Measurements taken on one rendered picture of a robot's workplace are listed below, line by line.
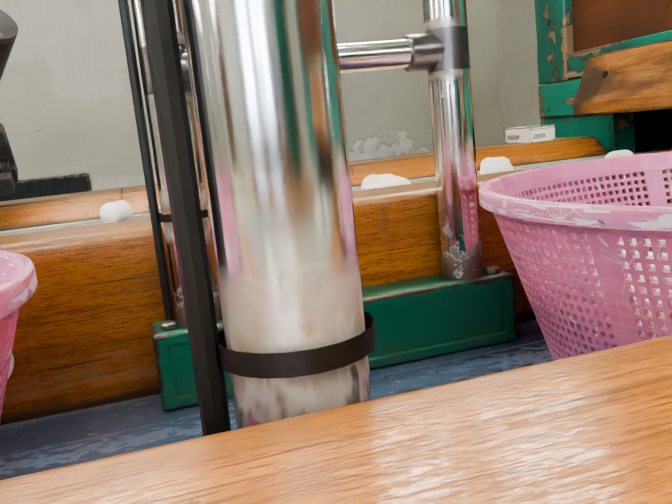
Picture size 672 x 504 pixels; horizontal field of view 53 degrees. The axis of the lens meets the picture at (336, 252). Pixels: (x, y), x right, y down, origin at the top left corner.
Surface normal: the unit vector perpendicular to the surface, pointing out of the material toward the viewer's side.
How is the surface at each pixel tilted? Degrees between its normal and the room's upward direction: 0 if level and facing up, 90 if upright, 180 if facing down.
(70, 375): 90
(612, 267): 108
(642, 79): 67
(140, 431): 0
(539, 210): 90
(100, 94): 91
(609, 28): 90
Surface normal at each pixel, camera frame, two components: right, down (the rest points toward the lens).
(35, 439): -0.10, -0.98
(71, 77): 0.26, 0.15
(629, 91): -0.92, -0.25
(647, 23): -0.95, 0.14
